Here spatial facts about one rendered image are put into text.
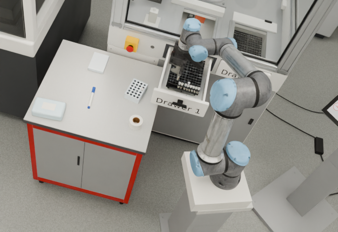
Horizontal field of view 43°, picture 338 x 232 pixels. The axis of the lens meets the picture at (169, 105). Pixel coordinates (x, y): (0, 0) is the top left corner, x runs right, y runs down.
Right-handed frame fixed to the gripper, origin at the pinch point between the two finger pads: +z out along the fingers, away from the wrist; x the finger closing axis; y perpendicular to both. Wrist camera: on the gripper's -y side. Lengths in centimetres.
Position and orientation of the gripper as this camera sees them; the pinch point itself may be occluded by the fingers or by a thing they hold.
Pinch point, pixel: (180, 74)
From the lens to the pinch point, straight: 218.3
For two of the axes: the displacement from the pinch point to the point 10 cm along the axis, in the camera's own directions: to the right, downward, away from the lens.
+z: -2.0, 5.7, 8.0
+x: -2.4, 7.6, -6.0
